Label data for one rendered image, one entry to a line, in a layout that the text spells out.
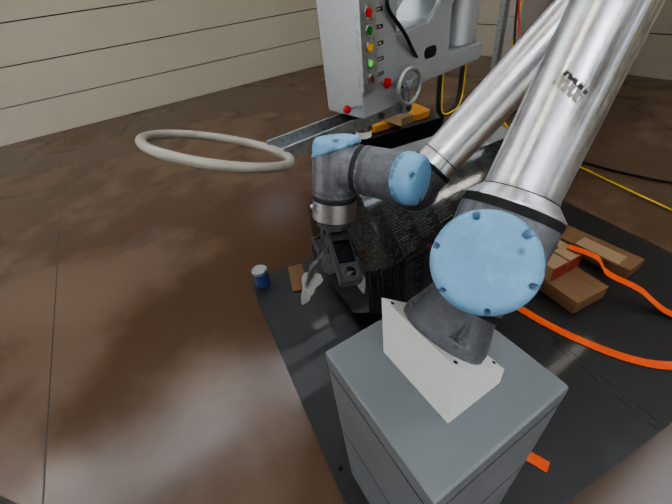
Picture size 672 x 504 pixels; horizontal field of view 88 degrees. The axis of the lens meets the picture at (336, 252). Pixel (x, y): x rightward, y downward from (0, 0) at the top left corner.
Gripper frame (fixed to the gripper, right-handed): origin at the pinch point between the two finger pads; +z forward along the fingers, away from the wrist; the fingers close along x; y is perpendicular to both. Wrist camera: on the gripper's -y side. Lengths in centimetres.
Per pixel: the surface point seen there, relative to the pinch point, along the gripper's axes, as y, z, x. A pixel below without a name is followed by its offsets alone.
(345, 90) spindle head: 80, -38, -31
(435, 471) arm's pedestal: -32.6, 18.7, -9.5
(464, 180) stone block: 73, 1, -91
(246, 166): 37.6, -22.3, 13.6
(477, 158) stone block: 80, -7, -102
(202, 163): 38, -24, 25
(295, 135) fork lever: 79, -22, -10
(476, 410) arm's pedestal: -26.0, 15.3, -23.4
